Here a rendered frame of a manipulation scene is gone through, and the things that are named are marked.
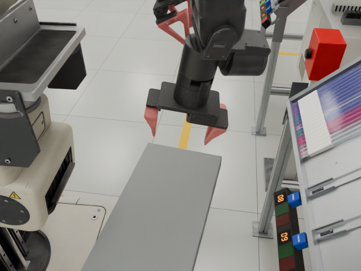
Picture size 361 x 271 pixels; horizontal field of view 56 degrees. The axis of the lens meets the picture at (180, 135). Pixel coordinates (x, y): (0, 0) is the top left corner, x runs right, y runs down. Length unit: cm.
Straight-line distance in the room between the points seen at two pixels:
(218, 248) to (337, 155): 84
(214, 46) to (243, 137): 163
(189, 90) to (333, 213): 41
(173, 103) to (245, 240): 111
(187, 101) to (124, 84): 202
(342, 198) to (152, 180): 49
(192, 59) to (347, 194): 45
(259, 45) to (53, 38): 39
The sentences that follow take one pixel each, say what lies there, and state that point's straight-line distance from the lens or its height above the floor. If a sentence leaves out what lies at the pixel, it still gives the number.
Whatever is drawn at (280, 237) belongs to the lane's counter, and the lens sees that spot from 82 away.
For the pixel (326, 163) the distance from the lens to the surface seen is 86.
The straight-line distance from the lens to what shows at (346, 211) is 76.
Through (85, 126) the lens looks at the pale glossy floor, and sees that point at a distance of 218.
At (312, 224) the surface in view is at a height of 73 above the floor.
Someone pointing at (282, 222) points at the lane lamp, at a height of 66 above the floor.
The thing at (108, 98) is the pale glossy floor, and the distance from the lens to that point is 241.
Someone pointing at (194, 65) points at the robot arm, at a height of 108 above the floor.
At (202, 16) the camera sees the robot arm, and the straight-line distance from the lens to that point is 42.
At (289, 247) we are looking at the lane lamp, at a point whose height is 66.
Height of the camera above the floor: 131
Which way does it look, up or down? 40 degrees down
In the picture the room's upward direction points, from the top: straight up
